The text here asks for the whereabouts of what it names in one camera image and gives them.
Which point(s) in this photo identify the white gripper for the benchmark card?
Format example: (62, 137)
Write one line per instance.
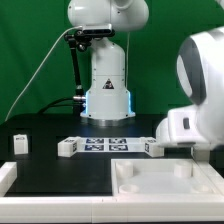
(179, 129)

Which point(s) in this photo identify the white square table top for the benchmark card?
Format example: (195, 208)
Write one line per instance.
(147, 177)

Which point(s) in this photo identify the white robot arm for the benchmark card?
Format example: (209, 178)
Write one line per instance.
(200, 70)

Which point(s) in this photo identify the printed marker tag sheet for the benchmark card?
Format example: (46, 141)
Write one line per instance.
(110, 145)

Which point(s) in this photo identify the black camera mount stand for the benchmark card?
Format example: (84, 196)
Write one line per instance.
(77, 63)

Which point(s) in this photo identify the black depth camera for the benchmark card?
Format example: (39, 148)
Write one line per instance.
(103, 30)

